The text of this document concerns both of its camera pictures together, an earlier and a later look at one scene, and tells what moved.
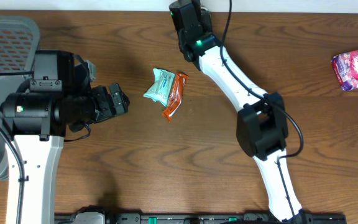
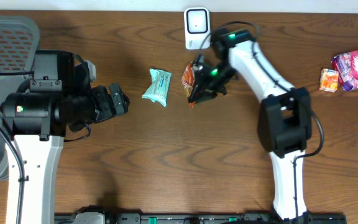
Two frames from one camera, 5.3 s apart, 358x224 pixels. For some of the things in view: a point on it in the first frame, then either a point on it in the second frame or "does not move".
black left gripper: x=105 y=101 does not move
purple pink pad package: x=355 y=69 does not move
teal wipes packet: x=160 y=90 does not move
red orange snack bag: x=174 y=96 -> x=188 y=78
